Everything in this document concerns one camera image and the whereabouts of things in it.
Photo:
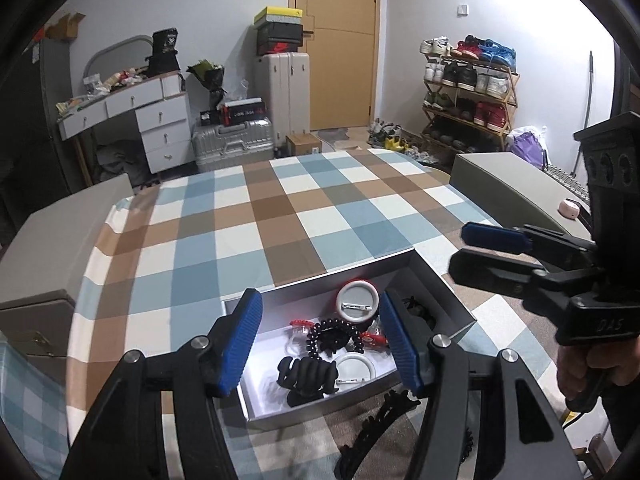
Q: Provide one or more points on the small black hair clip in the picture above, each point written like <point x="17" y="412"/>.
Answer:
<point x="417" y="310"/>

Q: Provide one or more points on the red round pin badge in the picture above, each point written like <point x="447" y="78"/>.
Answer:
<point x="357" y="305"/>

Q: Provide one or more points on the rows of shoes on rack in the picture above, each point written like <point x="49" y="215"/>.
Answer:
<point x="465" y="75"/>

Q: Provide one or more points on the silver round pin badge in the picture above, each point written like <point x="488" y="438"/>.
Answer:
<point x="352" y="366"/>

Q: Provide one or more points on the long black toothed hair clip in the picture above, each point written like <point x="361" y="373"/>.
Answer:
<point x="375" y="427"/>

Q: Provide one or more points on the grey upholstered bed panel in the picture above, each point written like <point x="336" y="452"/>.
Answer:
<point x="55" y="240"/>
<point x="515" y="185"/>

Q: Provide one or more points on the purple plastic bag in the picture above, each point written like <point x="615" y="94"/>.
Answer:
<point x="527" y="147"/>

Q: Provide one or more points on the pile of shoes on floor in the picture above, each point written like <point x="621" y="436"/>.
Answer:
<point x="395" y="137"/>

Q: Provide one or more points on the grey pole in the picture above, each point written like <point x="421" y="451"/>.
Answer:
<point x="589" y="90"/>

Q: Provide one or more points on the white upright suitcase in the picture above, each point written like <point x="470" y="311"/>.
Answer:
<point x="282" y="100"/>

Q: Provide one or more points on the blue checked cloth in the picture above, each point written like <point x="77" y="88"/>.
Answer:
<point x="30" y="410"/>

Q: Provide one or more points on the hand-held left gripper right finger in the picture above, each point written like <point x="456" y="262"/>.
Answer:
<point x="400" y="347"/>

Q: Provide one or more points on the white dresser desk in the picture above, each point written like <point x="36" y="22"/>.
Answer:
<point x="160" y="125"/>

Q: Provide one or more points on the wooden shoe rack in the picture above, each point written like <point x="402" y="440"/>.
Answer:
<point x="505" y="105"/>

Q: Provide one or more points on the brown cardboard box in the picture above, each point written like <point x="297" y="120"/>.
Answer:
<point x="304" y="144"/>

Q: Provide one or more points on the yellow lid shoe box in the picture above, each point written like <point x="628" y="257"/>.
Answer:
<point x="277" y="16"/>

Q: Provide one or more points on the small pink round device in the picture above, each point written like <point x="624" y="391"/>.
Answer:
<point x="570" y="209"/>

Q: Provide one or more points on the silver cardboard box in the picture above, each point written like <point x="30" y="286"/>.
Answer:
<point x="280" y="310"/>

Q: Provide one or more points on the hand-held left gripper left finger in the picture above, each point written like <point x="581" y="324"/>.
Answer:
<point x="240" y="347"/>

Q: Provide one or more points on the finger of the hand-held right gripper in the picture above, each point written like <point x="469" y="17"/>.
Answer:
<point x="490" y="237"/>
<point x="480" y="271"/>

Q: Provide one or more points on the clutter on dresser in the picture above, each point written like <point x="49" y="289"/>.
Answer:
<point x="100" y="87"/>

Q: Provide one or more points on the dark wrapped flower bouquet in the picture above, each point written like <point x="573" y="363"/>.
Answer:
<point x="210" y="77"/>

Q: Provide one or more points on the silver lying suitcase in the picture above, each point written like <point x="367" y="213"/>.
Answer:
<point x="232" y="142"/>

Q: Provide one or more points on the dark cloth pile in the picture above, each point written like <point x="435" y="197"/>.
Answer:
<point x="117" y="157"/>

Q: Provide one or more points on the grey arched mirror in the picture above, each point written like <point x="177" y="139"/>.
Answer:
<point x="107" y="52"/>

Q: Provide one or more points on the black box with red stripe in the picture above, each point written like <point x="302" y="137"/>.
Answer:
<point x="242" y="111"/>

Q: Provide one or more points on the open cardboard box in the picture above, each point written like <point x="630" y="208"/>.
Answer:
<point x="65" y="27"/>

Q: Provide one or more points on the checked blanket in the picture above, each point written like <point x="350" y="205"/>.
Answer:
<point x="300" y="220"/>

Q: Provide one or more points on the person's right hand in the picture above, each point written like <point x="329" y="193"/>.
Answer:
<point x="572" y="372"/>

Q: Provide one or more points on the black hair claw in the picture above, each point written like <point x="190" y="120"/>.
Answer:
<point x="305" y="377"/>

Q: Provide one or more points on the small black box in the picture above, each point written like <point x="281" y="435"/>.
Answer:
<point x="210" y="119"/>

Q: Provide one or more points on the wooden door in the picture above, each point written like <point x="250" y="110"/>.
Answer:
<point x="340" y="40"/>

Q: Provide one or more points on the red and black shoe box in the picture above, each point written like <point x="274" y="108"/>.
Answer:
<point x="277" y="47"/>

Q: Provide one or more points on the person's right forearm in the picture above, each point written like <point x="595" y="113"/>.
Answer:
<point x="622" y="410"/>

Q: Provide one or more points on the black gift bag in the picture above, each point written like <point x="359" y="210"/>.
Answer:
<point x="164" y="55"/>

